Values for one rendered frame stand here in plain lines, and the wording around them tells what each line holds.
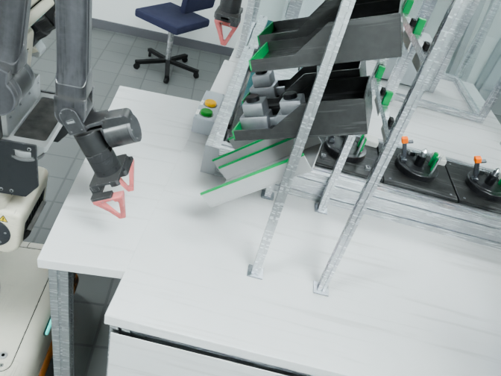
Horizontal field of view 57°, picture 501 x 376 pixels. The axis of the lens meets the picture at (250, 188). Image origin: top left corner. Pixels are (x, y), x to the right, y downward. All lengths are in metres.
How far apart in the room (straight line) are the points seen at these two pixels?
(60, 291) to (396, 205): 0.98
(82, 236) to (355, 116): 0.70
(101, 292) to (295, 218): 1.10
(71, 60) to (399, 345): 0.93
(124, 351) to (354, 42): 0.81
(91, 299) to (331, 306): 1.25
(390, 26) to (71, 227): 0.85
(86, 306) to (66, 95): 1.34
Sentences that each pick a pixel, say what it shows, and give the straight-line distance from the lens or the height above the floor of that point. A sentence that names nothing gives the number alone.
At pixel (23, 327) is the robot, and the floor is 0.28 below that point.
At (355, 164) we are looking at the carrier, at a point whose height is 0.97.
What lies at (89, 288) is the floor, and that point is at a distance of 2.20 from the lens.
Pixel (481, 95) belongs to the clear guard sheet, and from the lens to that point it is 2.63.
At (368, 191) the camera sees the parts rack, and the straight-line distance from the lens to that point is 1.00.
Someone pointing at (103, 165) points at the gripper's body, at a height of 1.11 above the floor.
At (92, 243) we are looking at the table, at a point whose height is 0.86.
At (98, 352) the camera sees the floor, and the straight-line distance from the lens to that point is 2.02.
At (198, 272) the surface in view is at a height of 0.86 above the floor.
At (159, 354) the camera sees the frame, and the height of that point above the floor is 0.76.
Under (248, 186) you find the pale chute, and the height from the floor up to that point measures 1.09.
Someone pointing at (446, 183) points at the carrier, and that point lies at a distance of 1.63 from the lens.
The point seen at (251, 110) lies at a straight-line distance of 1.01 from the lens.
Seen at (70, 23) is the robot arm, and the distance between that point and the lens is 0.88.
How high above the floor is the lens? 1.71
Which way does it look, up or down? 36 degrees down
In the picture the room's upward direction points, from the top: 16 degrees clockwise
